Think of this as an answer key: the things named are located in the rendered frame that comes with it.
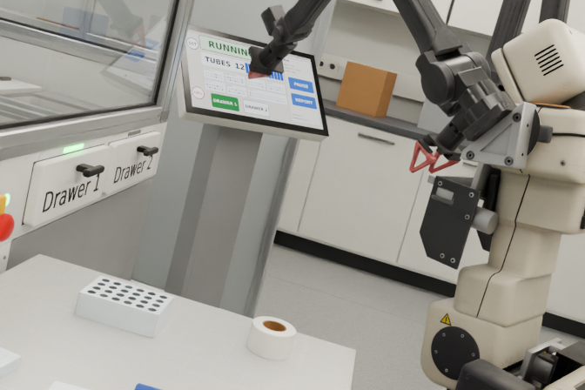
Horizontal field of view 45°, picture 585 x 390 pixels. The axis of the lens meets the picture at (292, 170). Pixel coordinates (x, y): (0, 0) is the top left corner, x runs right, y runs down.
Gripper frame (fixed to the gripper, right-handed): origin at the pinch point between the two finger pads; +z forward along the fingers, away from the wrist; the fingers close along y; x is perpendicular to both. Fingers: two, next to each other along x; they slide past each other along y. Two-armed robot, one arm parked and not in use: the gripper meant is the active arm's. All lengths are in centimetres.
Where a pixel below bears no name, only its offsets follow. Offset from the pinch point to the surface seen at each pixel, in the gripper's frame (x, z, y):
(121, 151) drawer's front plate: 35, -13, 46
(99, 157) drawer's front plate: 41, -19, 53
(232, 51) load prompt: -18.0, 14.6, -5.1
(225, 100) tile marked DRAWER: 0.4, 14.6, 0.1
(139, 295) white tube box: 75, -42, 57
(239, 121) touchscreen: 6.4, 15.1, -4.5
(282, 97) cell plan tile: -4.9, 14.7, -21.7
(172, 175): -19, 110, -30
